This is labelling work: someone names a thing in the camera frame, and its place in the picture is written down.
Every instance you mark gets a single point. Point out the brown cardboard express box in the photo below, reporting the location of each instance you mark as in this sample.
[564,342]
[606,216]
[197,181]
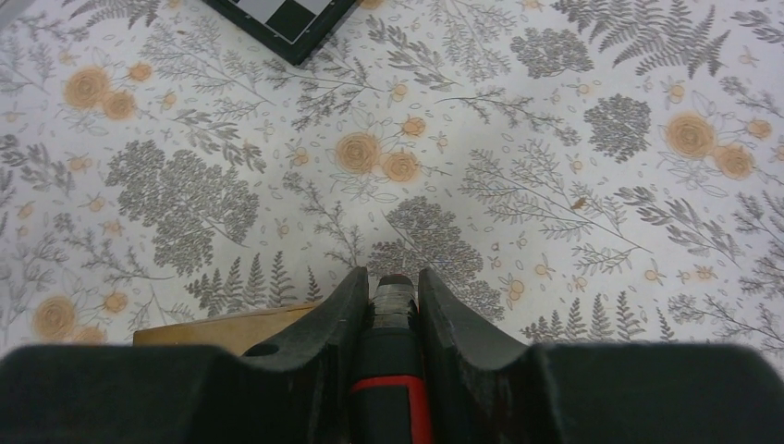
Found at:
[235,333]

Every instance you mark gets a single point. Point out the floral patterned table mat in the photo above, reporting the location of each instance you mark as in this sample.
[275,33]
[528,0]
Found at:
[574,170]

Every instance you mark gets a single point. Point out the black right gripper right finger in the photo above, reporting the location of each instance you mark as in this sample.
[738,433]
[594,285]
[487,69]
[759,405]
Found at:
[487,387]

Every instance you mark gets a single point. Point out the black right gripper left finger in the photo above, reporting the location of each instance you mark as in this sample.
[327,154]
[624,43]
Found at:
[290,388]

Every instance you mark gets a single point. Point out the black white checkerboard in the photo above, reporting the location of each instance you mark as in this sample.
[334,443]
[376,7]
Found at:
[292,29]

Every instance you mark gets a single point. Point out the red black utility knife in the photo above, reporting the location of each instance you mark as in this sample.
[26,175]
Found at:
[388,401]

